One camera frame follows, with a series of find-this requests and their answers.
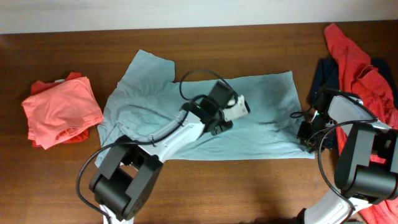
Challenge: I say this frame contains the navy blue garment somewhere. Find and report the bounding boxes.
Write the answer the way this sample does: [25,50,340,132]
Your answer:
[307,58,397,108]

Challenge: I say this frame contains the folded coral pink shirt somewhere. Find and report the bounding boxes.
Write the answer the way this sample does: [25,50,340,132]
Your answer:
[22,77,103,149]

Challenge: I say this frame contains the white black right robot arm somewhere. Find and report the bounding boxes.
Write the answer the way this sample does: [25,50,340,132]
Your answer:
[297,89,397,224]

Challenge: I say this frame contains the red crumpled garment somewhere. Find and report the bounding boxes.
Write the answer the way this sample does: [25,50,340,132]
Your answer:
[324,24,397,224]

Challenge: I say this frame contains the light blue t-shirt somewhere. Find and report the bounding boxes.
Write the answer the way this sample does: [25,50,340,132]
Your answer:
[98,50,312,161]

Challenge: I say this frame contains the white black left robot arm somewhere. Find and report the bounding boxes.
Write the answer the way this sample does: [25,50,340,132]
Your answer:
[89,82,246,223]

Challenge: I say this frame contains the folded red shirt underneath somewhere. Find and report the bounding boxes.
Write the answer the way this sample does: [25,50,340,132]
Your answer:
[30,72,90,144]

